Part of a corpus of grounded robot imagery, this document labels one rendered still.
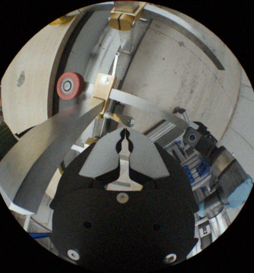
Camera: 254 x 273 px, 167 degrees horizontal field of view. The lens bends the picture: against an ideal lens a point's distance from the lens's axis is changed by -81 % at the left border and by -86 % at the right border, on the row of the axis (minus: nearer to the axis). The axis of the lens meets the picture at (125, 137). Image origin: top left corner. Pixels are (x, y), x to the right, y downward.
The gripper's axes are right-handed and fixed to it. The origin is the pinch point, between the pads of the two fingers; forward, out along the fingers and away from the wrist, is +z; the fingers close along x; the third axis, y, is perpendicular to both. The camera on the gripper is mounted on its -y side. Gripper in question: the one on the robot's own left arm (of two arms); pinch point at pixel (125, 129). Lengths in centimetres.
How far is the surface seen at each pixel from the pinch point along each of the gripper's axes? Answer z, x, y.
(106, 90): 13.9, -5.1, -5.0
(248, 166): -12, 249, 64
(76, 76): 10.3, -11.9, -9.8
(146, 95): 101, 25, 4
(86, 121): 2.3, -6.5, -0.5
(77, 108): 2.1, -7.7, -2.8
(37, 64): 10.8, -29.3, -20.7
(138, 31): 30.9, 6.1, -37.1
